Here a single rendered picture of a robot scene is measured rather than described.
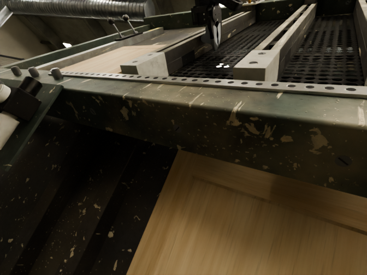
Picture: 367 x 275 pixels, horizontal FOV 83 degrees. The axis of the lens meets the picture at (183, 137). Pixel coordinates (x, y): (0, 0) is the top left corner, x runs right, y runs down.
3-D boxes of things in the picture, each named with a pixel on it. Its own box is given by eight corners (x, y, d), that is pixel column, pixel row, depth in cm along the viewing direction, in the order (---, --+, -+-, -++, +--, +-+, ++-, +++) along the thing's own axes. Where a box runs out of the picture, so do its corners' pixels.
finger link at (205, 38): (204, 51, 82) (201, 24, 76) (218, 51, 78) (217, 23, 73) (200, 53, 79) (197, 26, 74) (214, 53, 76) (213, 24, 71)
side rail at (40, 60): (11, 89, 106) (-4, 67, 100) (147, 39, 179) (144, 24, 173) (16, 90, 103) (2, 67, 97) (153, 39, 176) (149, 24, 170)
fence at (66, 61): (27, 80, 90) (22, 71, 88) (158, 33, 153) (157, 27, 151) (33, 81, 87) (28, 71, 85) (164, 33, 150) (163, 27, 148)
